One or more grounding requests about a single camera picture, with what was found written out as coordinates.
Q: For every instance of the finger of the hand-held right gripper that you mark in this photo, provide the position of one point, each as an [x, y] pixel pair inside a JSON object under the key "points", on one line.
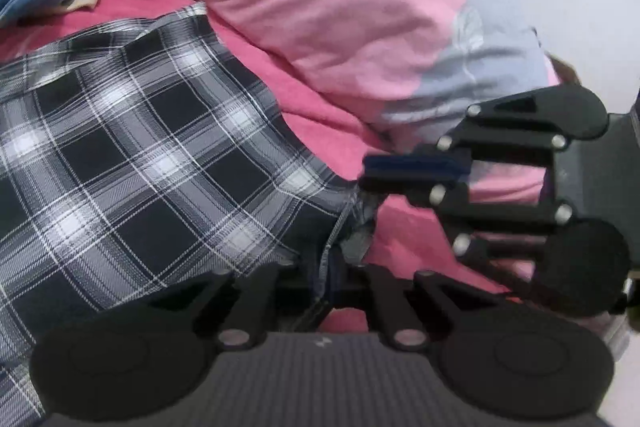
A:
{"points": [[400, 192], [415, 167]]}

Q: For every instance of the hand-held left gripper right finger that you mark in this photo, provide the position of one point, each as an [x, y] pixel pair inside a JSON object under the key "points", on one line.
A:
{"points": [[382, 292]]}

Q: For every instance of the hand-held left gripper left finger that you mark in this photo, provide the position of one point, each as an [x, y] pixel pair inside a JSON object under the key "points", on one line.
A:
{"points": [[267, 287]]}

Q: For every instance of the black white plaid shirt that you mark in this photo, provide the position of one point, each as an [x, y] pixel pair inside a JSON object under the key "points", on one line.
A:
{"points": [[150, 147]]}

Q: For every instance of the pink floral blanket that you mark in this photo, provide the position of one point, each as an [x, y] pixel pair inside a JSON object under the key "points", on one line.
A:
{"points": [[300, 112]]}

